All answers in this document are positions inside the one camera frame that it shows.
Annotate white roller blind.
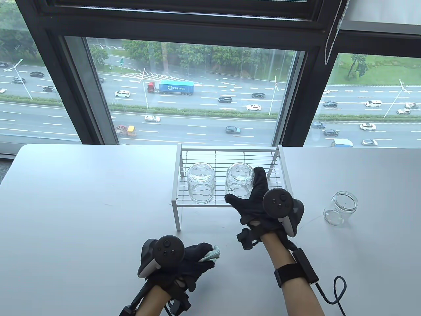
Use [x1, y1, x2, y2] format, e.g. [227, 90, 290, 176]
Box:
[340, 0, 421, 25]

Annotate person's right forearm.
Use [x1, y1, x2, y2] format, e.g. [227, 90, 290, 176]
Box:
[261, 232, 326, 316]

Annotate black window frame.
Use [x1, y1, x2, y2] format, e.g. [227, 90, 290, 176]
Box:
[15, 0, 421, 155]

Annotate white beaded blind cord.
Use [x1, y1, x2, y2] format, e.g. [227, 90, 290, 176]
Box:
[324, 0, 349, 65]

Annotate light green fish scale cloth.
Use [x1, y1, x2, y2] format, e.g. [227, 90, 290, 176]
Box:
[197, 245, 221, 263]

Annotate person's right hand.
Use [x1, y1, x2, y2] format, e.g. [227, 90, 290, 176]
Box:
[225, 166, 286, 236]

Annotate person's left forearm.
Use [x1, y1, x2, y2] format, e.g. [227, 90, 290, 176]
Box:
[138, 285, 171, 316]

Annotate white wire rack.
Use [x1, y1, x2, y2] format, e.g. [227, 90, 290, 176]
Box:
[171, 144, 295, 232]

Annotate black cable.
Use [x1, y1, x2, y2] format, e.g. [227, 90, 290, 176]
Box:
[314, 276, 347, 316]

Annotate person's left hand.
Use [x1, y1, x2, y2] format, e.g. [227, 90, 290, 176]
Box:
[146, 244, 216, 292]

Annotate black grey hand controller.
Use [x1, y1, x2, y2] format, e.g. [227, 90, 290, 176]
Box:
[137, 235, 185, 278]
[263, 189, 305, 237]

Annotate clear glass jar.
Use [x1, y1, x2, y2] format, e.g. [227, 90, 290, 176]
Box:
[323, 191, 358, 226]
[225, 162, 255, 199]
[187, 162, 217, 205]

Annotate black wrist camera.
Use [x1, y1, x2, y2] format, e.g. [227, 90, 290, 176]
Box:
[164, 290, 192, 315]
[237, 228, 263, 250]

